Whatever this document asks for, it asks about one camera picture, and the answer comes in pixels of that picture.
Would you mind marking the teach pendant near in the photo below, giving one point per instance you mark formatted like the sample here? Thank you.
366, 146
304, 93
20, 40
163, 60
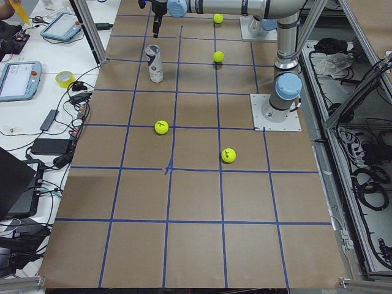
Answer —
20, 80

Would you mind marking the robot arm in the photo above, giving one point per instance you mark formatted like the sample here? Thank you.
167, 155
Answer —
261, 17

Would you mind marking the black power adapter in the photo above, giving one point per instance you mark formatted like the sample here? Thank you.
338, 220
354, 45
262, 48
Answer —
50, 146

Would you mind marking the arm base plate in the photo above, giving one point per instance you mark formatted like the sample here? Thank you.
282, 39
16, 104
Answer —
255, 29
266, 118

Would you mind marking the yellow tape roll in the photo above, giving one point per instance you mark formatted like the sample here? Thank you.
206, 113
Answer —
65, 78

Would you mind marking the teach pendant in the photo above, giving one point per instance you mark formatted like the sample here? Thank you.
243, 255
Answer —
63, 28
20, 80

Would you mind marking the clear tennis ball can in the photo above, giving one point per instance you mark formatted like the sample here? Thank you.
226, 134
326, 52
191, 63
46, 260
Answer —
152, 53

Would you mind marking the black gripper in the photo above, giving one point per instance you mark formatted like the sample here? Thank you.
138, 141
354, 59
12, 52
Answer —
159, 7

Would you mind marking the grey usb hub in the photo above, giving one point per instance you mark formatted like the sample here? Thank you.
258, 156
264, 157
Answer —
48, 121

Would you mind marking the teach pendant far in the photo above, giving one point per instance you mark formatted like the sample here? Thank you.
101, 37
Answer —
63, 28

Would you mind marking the tennis ball lower right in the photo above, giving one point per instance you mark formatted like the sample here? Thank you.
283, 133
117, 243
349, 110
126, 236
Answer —
218, 18

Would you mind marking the small black power brick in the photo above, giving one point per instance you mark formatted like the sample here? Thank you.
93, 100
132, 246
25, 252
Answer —
103, 26

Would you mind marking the black laptop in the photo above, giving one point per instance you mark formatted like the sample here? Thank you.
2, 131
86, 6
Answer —
20, 183

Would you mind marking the tennis ball centre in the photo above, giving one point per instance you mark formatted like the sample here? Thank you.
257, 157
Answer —
218, 56

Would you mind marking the aluminium frame post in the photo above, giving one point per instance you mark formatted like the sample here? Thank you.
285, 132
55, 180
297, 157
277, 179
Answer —
84, 16

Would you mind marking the tennis ball lower left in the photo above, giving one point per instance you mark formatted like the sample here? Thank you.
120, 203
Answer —
228, 155

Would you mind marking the tennis ball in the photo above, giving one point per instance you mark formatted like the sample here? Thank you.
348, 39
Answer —
218, 56
161, 127
218, 18
228, 155

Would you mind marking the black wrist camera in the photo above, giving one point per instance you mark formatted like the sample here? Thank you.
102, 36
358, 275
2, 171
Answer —
142, 3

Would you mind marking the tennis ball upper left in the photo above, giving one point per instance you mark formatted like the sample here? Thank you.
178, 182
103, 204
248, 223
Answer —
161, 127

